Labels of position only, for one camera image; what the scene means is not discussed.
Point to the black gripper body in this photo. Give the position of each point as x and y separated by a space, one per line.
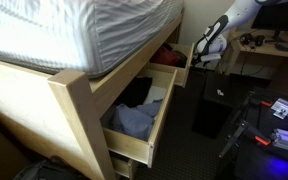
196 62

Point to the wooden drawer with dark clothes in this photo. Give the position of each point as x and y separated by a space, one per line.
180 76

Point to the orange red cloth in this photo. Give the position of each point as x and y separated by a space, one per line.
164 57

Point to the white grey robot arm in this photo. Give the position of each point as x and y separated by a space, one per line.
240 11

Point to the blue cloth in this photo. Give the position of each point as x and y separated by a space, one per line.
134 121

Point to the wooden drawer with blue cloth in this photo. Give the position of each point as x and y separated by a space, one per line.
127 146

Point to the low wooden drawer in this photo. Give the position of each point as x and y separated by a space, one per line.
120 165

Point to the black speaker box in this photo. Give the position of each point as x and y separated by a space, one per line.
214 110

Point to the black headphones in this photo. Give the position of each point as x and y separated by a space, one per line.
245 39

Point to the wooden desk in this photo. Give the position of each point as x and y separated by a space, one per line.
267 50

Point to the small black orange clamp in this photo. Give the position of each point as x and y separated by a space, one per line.
265 103

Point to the black orange bar clamp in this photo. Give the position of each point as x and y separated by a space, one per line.
240 131

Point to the black monitor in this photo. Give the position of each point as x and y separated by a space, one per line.
280 18

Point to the black work table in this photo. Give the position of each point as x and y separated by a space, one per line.
260 166

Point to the striped sheet mattress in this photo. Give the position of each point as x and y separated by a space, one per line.
50 30

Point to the black backpack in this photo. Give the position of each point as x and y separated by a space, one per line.
47 171

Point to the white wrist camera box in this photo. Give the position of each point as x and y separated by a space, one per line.
210 57

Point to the silver metal bracket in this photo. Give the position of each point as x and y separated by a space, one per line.
284 108

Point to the wooden bed frame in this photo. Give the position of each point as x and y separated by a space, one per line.
34 110

